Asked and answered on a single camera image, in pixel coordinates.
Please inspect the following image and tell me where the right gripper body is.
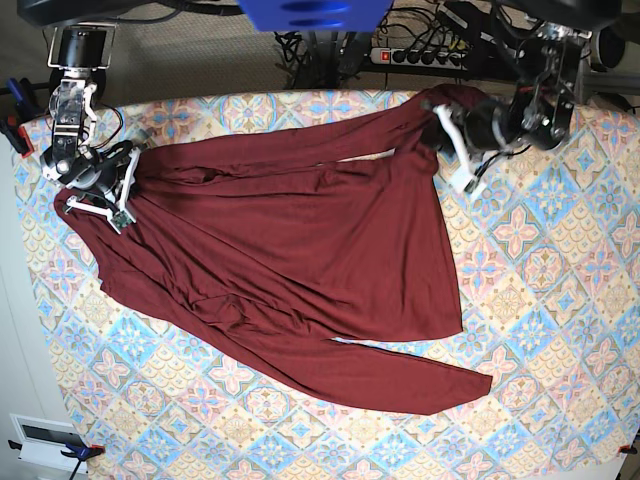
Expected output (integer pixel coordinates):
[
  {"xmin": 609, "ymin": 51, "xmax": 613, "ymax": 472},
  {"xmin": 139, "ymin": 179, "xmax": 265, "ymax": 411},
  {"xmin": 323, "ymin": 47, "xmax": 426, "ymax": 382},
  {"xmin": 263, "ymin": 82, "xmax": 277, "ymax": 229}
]
[{"xmin": 63, "ymin": 140, "xmax": 142, "ymax": 220}]

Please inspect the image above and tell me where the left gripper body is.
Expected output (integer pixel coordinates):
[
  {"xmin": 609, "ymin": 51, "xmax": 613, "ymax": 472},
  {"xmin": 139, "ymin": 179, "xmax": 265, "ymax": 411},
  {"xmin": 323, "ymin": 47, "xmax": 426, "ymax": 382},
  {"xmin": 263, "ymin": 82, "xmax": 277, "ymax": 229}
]
[{"xmin": 421, "ymin": 98, "xmax": 510, "ymax": 179}]

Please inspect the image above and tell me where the maroon t-shirt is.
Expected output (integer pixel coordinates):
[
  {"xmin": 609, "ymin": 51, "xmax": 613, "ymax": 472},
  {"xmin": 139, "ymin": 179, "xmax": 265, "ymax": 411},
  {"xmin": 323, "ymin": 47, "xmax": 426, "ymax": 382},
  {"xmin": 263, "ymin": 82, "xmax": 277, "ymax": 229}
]
[{"xmin": 54, "ymin": 85, "xmax": 492, "ymax": 415}]

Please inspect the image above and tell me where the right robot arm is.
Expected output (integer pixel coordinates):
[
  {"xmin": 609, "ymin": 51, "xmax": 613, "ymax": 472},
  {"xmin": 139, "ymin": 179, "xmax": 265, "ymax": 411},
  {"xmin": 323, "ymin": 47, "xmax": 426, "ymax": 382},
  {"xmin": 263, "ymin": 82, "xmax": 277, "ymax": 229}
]
[{"xmin": 17, "ymin": 1, "xmax": 141, "ymax": 232}]

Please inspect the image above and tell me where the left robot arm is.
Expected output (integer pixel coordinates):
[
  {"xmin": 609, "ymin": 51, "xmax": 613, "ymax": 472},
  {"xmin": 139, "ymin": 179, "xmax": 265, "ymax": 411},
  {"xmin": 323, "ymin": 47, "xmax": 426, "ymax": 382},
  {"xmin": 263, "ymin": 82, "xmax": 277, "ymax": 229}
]
[{"xmin": 420, "ymin": 1, "xmax": 622, "ymax": 185}]

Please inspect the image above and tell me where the white power strip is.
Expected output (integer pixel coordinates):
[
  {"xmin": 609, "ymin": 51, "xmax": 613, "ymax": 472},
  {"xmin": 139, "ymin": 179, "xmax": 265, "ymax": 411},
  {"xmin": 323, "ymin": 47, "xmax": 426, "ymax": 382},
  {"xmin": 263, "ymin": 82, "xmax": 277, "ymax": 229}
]
[{"xmin": 369, "ymin": 47, "xmax": 465, "ymax": 70}]

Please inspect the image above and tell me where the blue clamp upper left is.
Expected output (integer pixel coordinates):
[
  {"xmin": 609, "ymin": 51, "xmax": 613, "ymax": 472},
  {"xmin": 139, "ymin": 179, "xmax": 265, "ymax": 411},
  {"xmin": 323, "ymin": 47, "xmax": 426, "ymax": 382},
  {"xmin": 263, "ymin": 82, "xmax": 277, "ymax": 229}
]
[{"xmin": 1, "ymin": 77, "xmax": 37, "ymax": 158}]

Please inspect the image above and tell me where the blue clamp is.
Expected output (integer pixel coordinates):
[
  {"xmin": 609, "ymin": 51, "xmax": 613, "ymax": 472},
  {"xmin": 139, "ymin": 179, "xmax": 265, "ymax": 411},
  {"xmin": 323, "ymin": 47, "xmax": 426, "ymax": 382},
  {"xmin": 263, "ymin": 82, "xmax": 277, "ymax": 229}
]
[
  {"xmin": 1, "ymin": 77, "xmax": 37, "ymax": 158},
  {"xmin": 7, "ymin": 440, "xmax": 105, "ymax": 479}
]

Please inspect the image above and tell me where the patterned tablecloth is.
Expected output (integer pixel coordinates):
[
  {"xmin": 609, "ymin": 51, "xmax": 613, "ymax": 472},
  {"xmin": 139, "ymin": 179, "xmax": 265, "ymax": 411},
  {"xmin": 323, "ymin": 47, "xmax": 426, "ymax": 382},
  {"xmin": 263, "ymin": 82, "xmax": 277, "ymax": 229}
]
[{"xmin": 8, "ymin": 107, "xmax": 639, "ymax": 479}]

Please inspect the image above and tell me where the white floor vent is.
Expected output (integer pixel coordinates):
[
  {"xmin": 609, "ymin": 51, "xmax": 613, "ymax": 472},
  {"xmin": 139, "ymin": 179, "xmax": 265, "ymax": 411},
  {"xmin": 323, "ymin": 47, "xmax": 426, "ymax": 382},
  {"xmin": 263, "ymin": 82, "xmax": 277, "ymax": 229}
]
[{"xmin": 10, "ymin": 413, "xmax": 83, "ymax": 473}]

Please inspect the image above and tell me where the blue clamp lower left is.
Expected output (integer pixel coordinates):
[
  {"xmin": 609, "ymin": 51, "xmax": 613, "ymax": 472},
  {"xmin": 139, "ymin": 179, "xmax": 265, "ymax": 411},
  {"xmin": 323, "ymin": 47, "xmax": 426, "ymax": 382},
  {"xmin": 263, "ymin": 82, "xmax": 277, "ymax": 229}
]
[{"xmin": 7, "ymin": 440, "xmax": 105, "ymax": 479}]

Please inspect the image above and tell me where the orange clamp right edge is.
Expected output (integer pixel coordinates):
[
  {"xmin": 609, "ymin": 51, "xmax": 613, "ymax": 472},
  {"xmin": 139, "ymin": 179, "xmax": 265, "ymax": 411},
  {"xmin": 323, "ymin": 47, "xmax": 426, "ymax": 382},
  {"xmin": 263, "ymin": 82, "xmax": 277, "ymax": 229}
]
[{"xmin": 618, "ymin": 445, "xmax": 638, "ymax": 455}]

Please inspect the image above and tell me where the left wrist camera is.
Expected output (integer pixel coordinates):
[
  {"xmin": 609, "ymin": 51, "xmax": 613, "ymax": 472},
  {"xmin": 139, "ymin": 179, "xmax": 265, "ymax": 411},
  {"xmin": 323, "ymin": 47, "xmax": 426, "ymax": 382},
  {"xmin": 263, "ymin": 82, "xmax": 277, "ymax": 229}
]
[{"xmin": 449, "ymin": 168, "xmax": 487, "ymax": 197}]

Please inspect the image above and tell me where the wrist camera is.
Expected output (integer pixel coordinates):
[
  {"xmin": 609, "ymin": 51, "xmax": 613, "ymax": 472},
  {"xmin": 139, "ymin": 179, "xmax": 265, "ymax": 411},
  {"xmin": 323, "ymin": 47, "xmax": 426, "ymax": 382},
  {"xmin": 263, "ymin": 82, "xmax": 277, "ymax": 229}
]
[
  {"xmin": 108, "ymin": 209, "xmax": 136, "ymax": 234},
  {"xmin": 449, "ymin": 168, "xmax": 487, "ymax": 197}
]

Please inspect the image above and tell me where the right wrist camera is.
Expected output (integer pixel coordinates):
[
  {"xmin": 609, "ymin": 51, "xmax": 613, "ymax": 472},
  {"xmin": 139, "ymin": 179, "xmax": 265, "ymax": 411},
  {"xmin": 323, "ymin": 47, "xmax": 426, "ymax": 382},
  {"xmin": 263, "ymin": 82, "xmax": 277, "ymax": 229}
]
[{"xmin": 108, "ymin": 209, "xmax": 136, "ymax": 234}]

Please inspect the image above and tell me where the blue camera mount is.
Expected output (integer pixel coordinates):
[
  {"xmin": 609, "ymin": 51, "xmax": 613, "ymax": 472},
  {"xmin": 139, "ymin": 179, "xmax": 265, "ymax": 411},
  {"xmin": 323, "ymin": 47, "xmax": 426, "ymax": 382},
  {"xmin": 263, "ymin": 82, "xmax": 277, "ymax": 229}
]
[{"xmin": 238, "ymin": 0, "xmax": 393, "ymax": 32}]

